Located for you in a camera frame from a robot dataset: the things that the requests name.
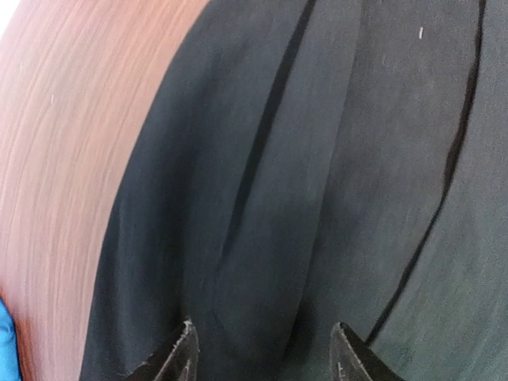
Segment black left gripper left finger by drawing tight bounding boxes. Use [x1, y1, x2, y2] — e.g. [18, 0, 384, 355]
[126, 319, 198, 381]

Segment black garment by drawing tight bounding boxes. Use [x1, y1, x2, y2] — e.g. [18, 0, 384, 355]
[79, 1, 507, 380]

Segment blue pleated skirt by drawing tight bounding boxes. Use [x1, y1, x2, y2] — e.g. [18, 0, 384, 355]
[0, 301, 21, 381]

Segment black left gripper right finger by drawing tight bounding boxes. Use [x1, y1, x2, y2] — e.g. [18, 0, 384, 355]
[329, 322, 403, 381]

